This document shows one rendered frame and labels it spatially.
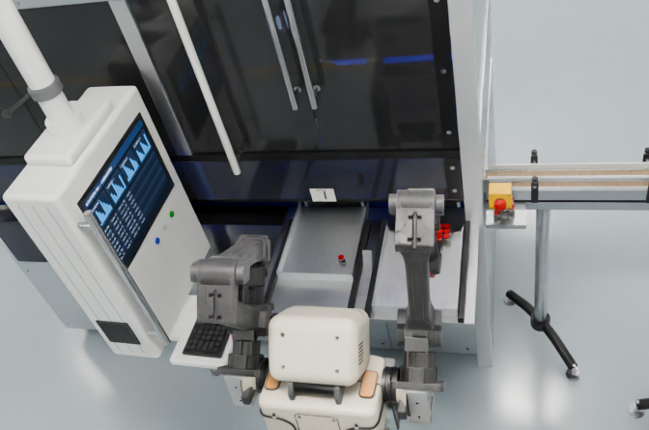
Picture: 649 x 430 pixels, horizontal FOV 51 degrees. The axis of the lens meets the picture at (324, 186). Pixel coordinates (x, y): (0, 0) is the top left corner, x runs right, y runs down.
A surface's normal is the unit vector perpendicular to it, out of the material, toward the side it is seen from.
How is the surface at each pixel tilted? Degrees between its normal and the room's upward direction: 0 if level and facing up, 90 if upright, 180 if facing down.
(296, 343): 48
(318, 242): 0
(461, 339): 90
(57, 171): 0
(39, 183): 0
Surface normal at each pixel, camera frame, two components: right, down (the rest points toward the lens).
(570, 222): -0.20, -0.72
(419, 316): -0.14, 0.75
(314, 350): -0.28, 0.03
